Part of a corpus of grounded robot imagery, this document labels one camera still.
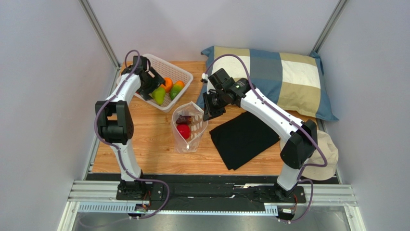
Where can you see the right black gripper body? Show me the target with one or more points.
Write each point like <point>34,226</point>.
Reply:
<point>211,102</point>

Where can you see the white plastic basket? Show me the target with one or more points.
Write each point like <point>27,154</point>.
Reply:
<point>166,69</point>

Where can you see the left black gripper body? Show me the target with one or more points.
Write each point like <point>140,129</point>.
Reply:
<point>151,83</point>

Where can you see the green fake apple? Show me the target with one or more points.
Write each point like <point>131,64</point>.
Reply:
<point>158,95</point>

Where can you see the clear zip top bag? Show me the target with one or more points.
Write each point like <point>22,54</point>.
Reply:
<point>198,127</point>

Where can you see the black folded cloth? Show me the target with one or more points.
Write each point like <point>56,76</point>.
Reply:
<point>241,139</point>

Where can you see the small red fake fruit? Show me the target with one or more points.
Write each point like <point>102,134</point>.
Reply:
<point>184,131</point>

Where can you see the orange fake orange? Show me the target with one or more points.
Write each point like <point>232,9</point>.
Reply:
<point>167,86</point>

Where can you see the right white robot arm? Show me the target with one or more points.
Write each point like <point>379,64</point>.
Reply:
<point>300,137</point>

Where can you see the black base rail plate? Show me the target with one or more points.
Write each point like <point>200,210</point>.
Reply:
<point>225,193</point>

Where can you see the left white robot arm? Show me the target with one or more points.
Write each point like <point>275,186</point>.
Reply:
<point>114,126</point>

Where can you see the green orange fake mango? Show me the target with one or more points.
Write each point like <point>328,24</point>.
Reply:
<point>176,89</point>

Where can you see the dark maroon fake fruit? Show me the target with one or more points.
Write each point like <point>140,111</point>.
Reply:
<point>184,119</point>

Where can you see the blue beige checkered pillow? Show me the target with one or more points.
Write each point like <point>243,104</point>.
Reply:
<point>292,81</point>

